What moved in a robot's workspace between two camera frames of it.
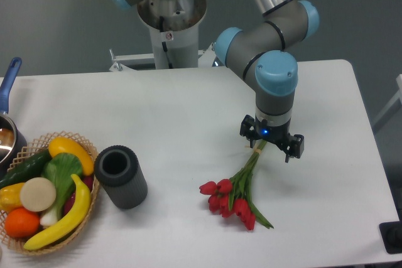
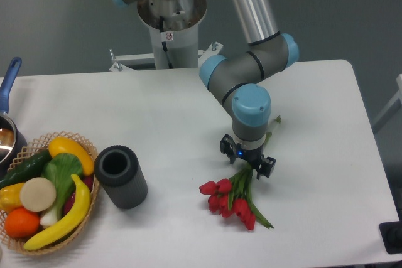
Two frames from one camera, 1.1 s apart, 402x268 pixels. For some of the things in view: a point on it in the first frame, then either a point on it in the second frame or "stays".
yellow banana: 71,226 stays
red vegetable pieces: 87,180 stays
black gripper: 279,134 → 255,157
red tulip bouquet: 232,198 stays
